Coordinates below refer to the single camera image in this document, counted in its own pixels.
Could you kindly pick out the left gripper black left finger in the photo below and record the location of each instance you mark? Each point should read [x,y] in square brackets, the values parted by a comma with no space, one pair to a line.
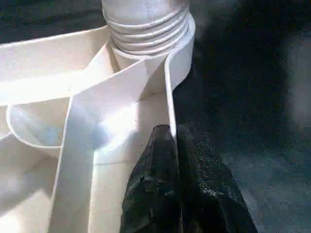
[153,189]

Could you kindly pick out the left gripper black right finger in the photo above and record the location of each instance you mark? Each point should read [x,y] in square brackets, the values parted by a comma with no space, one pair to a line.
[209,194]

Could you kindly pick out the white plastic table top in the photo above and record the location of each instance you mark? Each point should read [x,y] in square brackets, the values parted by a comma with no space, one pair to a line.
[73,121]

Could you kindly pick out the white plastic table leg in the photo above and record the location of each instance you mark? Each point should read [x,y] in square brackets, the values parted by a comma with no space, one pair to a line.
[145,24]

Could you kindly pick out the black work mat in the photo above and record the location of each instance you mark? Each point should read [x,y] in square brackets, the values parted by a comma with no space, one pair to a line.
[243,97]

